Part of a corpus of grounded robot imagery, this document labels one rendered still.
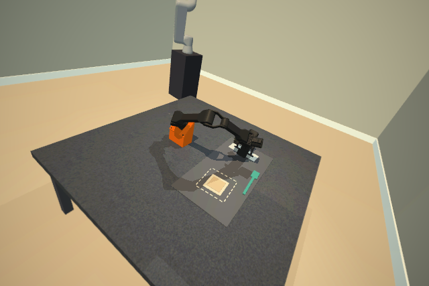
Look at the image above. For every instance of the beige square tile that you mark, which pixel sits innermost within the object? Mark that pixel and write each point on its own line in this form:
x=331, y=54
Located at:
x=216, y=184

